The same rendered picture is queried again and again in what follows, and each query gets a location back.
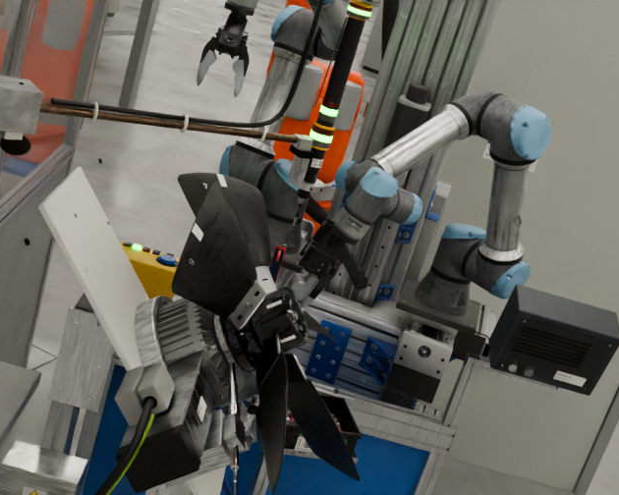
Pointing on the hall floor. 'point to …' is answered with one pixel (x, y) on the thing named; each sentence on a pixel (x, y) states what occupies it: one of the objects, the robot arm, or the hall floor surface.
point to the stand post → (60, 427)
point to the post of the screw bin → (259, 478)
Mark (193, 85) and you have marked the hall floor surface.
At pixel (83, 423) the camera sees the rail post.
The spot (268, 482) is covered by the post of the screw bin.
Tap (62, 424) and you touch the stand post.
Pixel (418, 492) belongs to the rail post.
